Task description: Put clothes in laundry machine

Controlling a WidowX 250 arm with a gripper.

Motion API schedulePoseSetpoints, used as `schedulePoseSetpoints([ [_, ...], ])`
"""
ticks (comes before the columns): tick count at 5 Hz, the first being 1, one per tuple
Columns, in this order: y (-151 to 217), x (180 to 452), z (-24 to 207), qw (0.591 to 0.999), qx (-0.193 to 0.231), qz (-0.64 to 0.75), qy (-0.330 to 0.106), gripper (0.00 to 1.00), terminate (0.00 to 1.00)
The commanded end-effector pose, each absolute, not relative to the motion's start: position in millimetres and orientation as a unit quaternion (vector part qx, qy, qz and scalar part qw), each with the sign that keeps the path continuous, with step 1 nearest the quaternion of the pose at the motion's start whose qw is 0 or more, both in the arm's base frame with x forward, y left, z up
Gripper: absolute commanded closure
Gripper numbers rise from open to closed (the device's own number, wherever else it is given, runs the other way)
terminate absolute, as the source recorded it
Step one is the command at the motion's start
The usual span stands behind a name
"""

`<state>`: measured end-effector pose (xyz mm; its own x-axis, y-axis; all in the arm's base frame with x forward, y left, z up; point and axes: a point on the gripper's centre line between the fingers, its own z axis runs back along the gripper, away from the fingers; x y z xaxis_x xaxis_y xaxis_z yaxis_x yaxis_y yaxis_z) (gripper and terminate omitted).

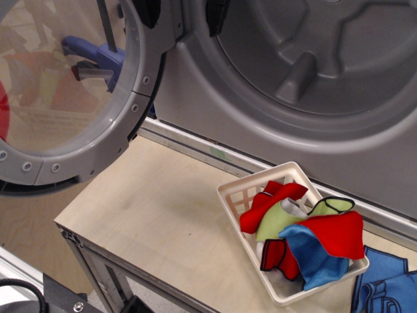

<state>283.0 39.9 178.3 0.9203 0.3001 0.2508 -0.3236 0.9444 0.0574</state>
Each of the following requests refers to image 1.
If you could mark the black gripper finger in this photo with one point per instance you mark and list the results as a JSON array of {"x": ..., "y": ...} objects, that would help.
[
  {"x": 216, "y": 12},
  {"x": 149, "y": 12}
]

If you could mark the red cloth with black trim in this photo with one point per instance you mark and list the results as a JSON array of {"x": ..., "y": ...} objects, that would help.
[{"x": 273, "y": 193}]

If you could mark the lime green cloth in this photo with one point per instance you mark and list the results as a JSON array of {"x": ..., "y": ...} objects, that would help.
[{"x": 288, "y": 212}]

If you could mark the small red black-edged cloth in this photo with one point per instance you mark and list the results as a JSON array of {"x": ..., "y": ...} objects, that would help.
[{"x": 276, "y": 254}]

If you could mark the white cloth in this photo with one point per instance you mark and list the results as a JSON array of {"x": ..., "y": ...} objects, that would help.
[{"x": 274, "y": 276}]

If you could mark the blue felt cloth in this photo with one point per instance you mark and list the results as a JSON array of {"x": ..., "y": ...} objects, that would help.
[{"x": 317, "y": 267}]

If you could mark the grey round machine door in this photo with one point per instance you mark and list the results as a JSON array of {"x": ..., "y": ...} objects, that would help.
[{"x": 63, "y": 132}]

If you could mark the grey laundry machine body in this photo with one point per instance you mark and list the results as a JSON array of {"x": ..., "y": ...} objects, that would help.
[{"x": 330, "y": 85}]

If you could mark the white plastic laundry basket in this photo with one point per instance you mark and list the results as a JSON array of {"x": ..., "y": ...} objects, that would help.
[{"x": 236, "y": 198}]

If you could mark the blue bar clamp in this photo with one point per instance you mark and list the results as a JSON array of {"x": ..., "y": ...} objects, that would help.
[{"x": 100, "y": 61}]

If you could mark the red round object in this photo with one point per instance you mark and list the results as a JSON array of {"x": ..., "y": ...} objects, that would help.
[{"x": 4, "y": 113}]

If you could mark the blue cloth on table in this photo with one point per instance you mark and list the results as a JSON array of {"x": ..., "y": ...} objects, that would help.
[{"x": 387, "y": 286}]

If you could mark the aluminium frame rail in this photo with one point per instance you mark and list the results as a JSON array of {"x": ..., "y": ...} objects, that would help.
[{"x": 378, "y": 220}]

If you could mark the black metal base plate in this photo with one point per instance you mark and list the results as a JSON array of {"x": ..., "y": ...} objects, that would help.
[{"x": 62, "y": 299}]

